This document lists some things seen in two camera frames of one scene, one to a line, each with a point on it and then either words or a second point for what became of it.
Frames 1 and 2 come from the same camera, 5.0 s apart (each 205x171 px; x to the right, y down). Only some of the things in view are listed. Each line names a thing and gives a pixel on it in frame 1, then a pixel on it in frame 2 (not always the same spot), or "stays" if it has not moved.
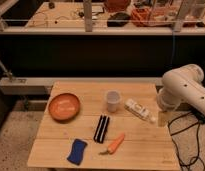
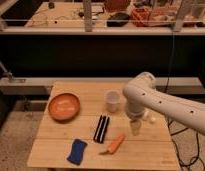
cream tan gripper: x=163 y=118 to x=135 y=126
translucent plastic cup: x=112 y=98 stays
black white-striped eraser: x=101 y=129 stays
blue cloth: x=77 y=151 stays
